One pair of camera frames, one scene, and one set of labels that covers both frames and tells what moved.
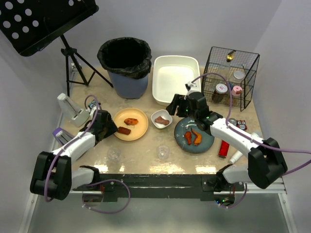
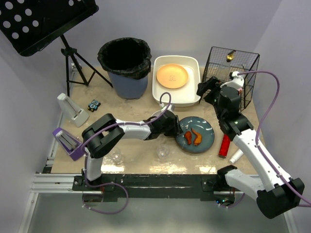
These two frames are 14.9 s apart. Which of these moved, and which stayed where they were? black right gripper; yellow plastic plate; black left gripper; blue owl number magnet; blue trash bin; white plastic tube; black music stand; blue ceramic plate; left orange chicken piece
Moved: yellow plastic plate; black left gripper; black right gripper
Stayed: blue trash bin; white plastic tube; black music stand; blue ceramic plate; blue owl number magnet; left orange chicken piece
